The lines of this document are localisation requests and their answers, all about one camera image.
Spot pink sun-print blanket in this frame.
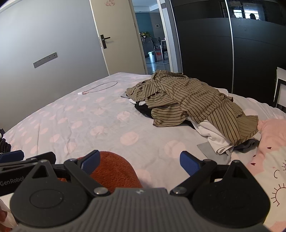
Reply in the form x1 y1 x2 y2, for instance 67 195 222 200
240 118 286 232

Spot black chair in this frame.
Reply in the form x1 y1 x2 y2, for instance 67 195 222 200
152 37 167 63

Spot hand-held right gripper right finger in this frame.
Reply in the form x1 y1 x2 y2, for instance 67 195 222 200
170 151 253 197

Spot white bedding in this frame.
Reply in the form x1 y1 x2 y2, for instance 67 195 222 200
218 88 286 121

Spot white picture frame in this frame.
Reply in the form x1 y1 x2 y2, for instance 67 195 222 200
273 67 286 109

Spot grey crumpled garment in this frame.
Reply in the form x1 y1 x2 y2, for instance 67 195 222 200
233 138 261 153

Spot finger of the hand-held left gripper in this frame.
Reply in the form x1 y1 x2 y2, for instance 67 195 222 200
25 152 56 165
0 150 24 164

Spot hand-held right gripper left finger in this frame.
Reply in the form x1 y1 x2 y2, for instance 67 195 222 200
29 150 110 197

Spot brown striped shirt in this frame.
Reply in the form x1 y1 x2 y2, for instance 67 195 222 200
126 70 190 107

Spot white door frame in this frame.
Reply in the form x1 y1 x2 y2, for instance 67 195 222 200
156 0 184 73

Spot white crumpled garment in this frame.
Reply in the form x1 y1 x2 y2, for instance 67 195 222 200
128 98 235 156

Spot grey pink-dotted bed sheet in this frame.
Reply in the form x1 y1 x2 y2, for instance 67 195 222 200
0 72 286 201

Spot brown striped pants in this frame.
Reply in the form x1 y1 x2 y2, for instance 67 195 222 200
151 76 260 146

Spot black door handle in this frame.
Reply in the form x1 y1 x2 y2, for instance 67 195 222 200
99 34 111 49

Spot beige door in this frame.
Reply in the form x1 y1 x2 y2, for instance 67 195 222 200
89 0 148 75

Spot black crumpled garment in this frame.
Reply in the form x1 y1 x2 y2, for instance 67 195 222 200
134 102 196 130

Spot flat grey cloth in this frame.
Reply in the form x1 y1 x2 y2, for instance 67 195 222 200
197 143 233 166

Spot orange fleece clothing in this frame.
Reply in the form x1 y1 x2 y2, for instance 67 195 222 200
57 151 143 193

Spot grey wall plate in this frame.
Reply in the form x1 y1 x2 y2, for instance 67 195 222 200
33 52 58 69

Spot black wardrobe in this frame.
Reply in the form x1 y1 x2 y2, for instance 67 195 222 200
169 0 286 108

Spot person's left hand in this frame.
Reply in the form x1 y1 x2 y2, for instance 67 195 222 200
0 199 17 230

